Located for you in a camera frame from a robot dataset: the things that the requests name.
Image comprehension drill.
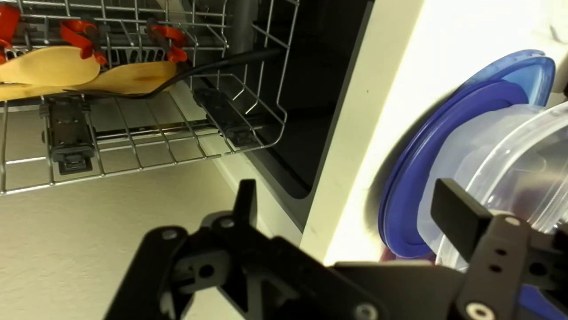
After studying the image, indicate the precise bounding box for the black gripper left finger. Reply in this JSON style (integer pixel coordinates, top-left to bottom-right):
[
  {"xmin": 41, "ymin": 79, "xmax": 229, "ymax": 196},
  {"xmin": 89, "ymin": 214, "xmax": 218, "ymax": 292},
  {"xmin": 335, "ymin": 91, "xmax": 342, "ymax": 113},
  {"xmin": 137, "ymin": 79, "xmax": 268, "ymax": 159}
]
[{"xmin": 105, "ymin": 177, "xmax": 392, "ymax": 320}]

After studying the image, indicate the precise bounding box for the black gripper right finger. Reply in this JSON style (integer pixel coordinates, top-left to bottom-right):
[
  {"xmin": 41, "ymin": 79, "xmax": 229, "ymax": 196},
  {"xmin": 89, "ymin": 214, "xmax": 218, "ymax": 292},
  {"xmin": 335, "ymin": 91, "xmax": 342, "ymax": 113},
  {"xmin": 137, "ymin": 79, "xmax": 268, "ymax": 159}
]
[{"xmin": 429, "ymin": 177, "xmax": 568, "ymax": 320}]

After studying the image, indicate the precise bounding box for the clear plastic bowl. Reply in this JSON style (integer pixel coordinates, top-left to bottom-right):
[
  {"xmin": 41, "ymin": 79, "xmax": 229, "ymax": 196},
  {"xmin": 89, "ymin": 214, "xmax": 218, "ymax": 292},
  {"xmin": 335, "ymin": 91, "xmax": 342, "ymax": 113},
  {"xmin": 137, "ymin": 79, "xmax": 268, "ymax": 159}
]
[{"xmin": 415, "ymin": 100, "xmax": 568, "ymax": 274}]

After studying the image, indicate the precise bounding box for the white kitchen counter cabinet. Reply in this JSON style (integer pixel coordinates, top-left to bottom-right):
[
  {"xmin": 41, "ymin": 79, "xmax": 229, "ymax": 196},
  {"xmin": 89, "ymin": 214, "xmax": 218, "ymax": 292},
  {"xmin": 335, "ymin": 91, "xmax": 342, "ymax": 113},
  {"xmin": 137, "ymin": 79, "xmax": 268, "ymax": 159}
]
[{"xmin": 298, "ymin": 0, "xmax": 568, "ymax": 265}]

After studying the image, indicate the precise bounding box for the dark blue flat lid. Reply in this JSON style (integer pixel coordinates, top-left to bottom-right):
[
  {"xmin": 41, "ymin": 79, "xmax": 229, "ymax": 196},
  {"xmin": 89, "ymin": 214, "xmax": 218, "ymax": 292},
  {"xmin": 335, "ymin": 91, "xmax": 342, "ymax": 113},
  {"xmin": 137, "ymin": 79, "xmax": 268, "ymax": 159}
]
[{"xmin": 376, "ymin": 79, "xmax": 538, "ymax": 264}]

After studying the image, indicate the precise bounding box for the wire dishwasher rack with rollers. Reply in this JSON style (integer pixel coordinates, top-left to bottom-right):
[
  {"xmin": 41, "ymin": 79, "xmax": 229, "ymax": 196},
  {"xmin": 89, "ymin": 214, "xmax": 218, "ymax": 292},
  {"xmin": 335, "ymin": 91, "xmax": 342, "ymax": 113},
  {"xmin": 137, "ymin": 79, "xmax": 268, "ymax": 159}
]
[{"xmin": 0, "ymin": 0, "xmax": 300, "ymax": 198}]

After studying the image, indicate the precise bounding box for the tan spatula black handle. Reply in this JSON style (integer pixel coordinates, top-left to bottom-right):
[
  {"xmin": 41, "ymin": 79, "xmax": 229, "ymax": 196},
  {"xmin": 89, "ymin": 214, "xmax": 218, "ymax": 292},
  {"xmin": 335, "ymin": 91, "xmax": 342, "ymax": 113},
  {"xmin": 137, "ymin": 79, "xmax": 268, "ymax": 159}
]
[{"xmin": 73, "ymin": 49, "xmax": 284, "ymax": 102}]

